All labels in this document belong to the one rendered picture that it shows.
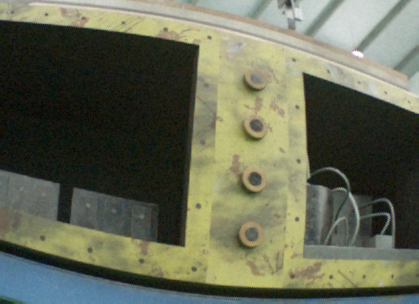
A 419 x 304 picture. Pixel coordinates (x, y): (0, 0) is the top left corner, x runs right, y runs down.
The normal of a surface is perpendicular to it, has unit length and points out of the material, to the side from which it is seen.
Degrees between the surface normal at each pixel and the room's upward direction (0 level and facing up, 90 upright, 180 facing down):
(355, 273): 90
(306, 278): 90
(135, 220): 90
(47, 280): 90
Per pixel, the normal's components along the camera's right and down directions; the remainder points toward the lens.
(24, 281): 0.29, -0.39
